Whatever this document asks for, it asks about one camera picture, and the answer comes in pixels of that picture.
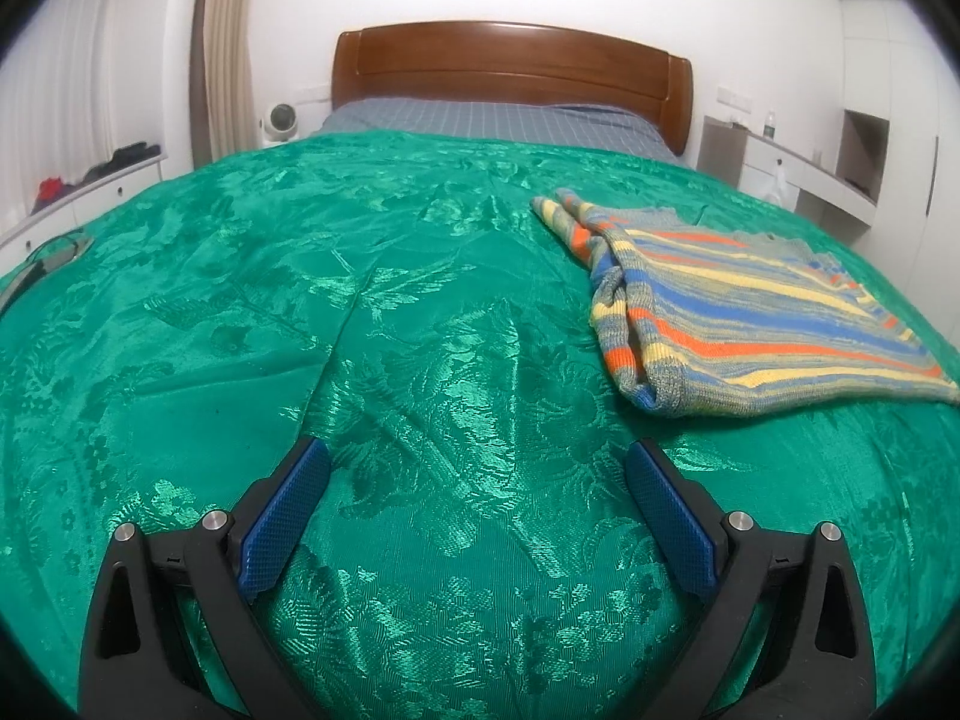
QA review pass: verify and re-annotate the beige curtain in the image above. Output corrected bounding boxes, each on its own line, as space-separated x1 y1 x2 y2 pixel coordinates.
191 0 263 166

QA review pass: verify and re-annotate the white sheer curtain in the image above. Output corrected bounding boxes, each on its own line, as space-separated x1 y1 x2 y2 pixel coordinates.
0 0 162 218

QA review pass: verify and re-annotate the dark clothes pile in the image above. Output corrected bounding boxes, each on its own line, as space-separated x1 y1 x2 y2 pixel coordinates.
79 141 162 185

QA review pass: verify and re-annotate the striped knit sweater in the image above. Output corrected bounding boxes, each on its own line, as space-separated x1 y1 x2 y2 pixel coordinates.
529 191 960 418

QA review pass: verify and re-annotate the brown wooden headboard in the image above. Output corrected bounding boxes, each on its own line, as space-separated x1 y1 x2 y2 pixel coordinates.
332 21 695 158

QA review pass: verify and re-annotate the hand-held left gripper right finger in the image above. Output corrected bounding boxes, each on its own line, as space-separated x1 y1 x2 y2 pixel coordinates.
625 436 876 720

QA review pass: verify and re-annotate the grey checked pillow area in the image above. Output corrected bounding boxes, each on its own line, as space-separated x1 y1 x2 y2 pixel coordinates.
313 97 695 170

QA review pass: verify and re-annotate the white drawer cabinet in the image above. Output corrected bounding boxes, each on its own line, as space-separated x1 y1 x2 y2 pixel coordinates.
0 150 170 271

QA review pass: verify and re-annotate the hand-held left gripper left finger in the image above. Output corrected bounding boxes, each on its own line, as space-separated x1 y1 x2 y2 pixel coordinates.
79 436 332 720

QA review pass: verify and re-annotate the white round fan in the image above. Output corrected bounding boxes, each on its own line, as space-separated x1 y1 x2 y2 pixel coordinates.
259 101 302 147

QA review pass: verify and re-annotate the white nightstand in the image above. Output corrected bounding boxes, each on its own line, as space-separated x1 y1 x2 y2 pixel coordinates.
696 118 751 192

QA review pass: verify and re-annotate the white desk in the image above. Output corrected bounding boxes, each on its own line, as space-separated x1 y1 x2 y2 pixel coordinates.
739 131 878 226

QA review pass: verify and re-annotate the green floral satin bedspread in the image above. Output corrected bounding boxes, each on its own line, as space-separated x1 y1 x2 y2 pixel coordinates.
0 130 960 720

